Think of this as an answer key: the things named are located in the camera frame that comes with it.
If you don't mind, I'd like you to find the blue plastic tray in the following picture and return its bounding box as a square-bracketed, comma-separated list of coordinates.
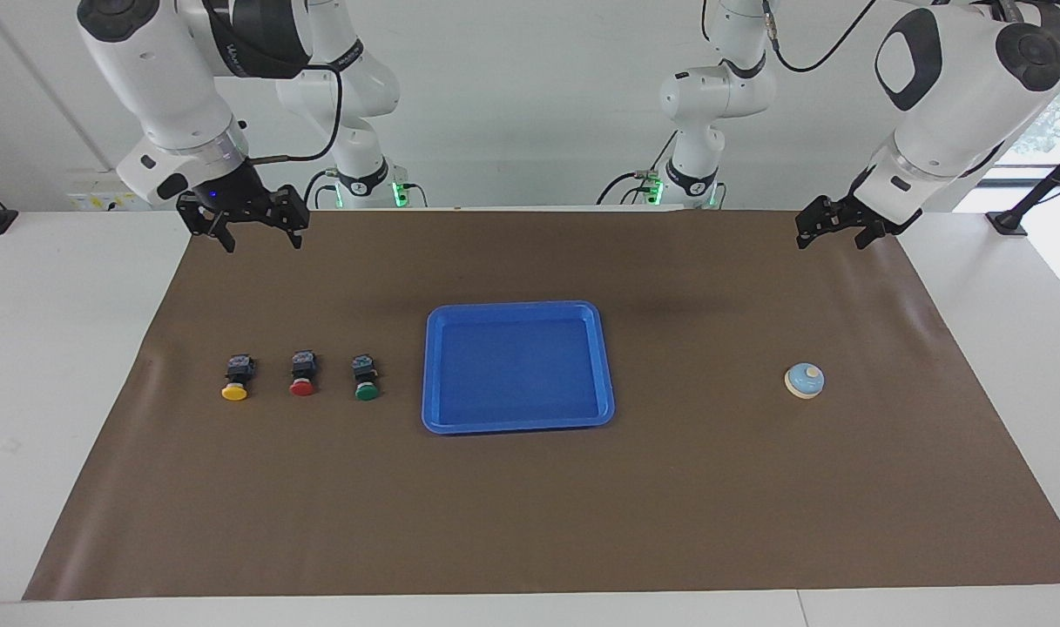
[421, 300, 616, 435]

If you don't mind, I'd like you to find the black right base cable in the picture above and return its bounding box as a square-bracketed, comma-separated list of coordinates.
[303, 168, 339, 210]

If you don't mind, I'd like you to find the light blue call bell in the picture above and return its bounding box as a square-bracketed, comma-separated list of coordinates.
[784, 361, 826, 401]

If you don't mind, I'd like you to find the black left base cable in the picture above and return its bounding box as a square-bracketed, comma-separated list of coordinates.
[596, 131, 679, 206]

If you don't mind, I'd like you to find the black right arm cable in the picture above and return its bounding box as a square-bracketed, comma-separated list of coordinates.
[249, 63, 345, 165]

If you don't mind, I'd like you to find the white power strip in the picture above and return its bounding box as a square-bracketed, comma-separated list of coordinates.
[66, 179, 147, 212]

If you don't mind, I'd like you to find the black clamp stand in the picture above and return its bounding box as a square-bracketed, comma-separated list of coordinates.
[985, 139, 1060, 238]

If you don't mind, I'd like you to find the brown table mat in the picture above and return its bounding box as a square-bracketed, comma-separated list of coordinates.
[23, 209, 1060, 602]

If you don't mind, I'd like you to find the red push button switch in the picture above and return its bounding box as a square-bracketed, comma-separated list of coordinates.
[288, 350, 319, 399]

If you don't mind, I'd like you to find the black base cable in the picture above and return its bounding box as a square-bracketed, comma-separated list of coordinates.
[303, 168, 339, 210]
[596, 131, 679, 206]

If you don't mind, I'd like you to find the yellow push button switch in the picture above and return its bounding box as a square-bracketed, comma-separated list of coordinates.
[220, 354, 256, 402]

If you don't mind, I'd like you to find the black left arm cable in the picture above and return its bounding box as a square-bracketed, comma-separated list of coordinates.
[760, 0, 879, 74]

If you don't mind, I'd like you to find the green push button switch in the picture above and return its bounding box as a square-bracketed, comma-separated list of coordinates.
[351, 353, 381, 402]

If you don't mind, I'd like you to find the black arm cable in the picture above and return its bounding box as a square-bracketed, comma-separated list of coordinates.
[760, 0, 879, 74]
[249, 63, 345, 165]

